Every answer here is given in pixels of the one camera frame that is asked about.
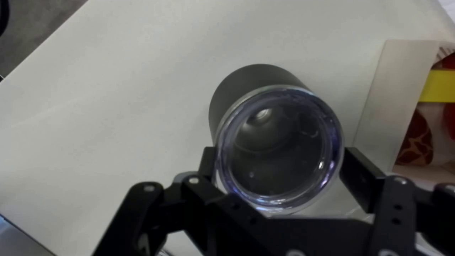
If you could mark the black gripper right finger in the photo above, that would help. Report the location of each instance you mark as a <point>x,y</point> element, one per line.
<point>407,218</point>

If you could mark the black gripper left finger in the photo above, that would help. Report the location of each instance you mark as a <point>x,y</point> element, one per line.
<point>157,218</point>

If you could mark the clear thermos lid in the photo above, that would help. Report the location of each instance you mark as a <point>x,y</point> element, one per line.
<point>284,157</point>

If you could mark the black thermos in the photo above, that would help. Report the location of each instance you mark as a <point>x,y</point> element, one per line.
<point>246,83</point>

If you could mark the brown patterned toy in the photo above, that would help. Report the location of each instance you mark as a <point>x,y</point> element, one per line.
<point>417,142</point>

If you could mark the yellow toy block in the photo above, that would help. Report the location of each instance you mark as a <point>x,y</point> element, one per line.
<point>438,86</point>

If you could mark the red toy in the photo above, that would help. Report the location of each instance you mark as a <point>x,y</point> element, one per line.
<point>448,61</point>

